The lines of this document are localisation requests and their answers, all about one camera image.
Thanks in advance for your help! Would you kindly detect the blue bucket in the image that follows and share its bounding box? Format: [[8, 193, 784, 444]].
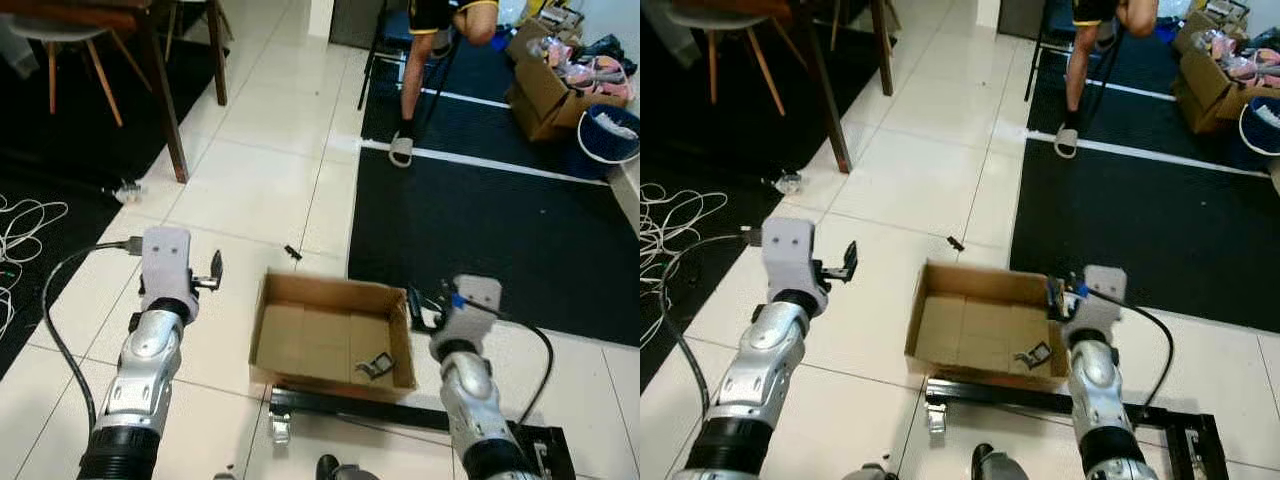
[[577, 103, 641, 183], [1238, 95, 1280, 158]]

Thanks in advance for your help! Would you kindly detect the dark brown wooden table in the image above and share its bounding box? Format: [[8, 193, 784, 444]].
[[0, 0, 231, 184], [670, 0, 896, 174]]

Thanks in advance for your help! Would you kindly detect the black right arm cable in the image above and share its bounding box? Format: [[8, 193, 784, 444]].
[[1080, 286, 1176, 426], [455, 295, 554, 426]]

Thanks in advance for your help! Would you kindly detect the grey chair with wooden legs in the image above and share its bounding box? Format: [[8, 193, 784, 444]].
[[8, 0, 151, 129], [668, 0, 801, 119]]

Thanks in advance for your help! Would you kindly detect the cluttered brown cardboard box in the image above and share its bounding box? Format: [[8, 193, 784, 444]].
[[1172, 10, 1280, 136], [505, 18, 636, 143]]

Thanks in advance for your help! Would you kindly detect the plain black floor mat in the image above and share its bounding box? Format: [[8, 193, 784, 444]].
[[0, 20, 251, 379], [640, 0, 891, 393]]

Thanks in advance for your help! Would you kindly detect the dark grey cabinet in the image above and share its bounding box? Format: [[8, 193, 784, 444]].
[[330, 0, 386, 49], [997, 0, 1046, 41]]

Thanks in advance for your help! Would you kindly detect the person in black yellow shorts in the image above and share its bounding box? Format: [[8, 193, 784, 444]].
[[388, 0, 501, 169], [1053, 0, 1161, 161]]

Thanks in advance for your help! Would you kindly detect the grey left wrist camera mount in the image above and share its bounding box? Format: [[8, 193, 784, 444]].
[[140, 226, 194, 301], [762, 218, 821, 299]]

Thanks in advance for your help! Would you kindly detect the shallow brown cardboard box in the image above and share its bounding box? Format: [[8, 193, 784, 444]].
[[905, 260, 1076, 391], [248, 268, 419, 393]]

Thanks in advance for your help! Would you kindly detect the black grey trash piece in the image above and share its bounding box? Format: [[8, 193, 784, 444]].
[[352, 350, 397, 383], [1012, 341, 1054, 371]]

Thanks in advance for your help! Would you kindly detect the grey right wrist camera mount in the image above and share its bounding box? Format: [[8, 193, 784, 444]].
[[440, 277, 503, 349], [1066, 265, 1129, 336]]

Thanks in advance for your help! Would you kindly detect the white cable tangle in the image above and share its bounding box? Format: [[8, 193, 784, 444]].
[[0, 193, 71, 341], [640, 182, 731, 301]]

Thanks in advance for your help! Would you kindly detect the black mat with white lines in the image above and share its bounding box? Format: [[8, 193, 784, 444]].
[[348, 30, 641, 348], [1010, 25, 1280, 333]]

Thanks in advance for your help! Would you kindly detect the pink patterned cloth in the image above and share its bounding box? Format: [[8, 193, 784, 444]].
[[1205, 30, 1280, 86], [555, 55, 633, 101]]

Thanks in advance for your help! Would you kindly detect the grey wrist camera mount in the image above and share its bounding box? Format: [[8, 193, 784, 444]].
[[1066, 265, 1129, 336], [762, 218, 821, 299], [140, 226, 194, 301], [440, 277, 503, 349]]

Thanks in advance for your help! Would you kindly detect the black metal dolly frame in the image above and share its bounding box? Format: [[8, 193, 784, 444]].
[[925, 376, 1233, 480], [268, 386, 578, 480]]

